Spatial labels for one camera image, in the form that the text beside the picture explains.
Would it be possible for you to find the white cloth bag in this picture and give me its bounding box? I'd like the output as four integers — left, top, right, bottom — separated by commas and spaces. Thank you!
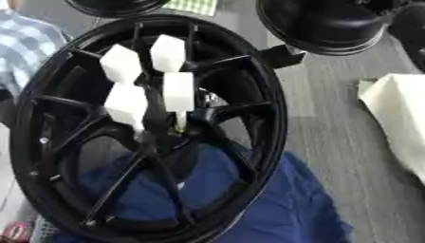
355, 73, 425, 184

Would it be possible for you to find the black wheel support bracket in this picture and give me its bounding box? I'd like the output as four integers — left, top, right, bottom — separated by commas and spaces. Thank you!
257, 44, 307, 70

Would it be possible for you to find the green white checked cloth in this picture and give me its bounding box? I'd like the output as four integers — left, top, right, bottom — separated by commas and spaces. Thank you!
162, 0, 219, 17

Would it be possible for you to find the black spoked wheel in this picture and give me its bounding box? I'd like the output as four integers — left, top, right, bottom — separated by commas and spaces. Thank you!
8, 13, 289, 243

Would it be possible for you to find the person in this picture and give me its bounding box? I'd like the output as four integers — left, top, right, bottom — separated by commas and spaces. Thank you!
0, 0, 75, 96

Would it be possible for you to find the black round wheel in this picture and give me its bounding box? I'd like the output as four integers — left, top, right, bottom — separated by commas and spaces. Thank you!
63, 0, 173, 19
253, 0, 412, 57

